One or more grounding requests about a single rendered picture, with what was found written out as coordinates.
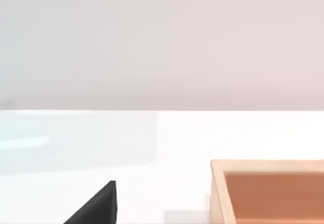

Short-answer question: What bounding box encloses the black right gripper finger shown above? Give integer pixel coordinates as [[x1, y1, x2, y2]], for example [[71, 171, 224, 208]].
[[63, 180, 118, 224]]

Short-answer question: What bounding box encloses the shallow salmon-coloured box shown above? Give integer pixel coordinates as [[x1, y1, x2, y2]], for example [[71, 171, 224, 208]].
[[210, 159, 324, 224]]

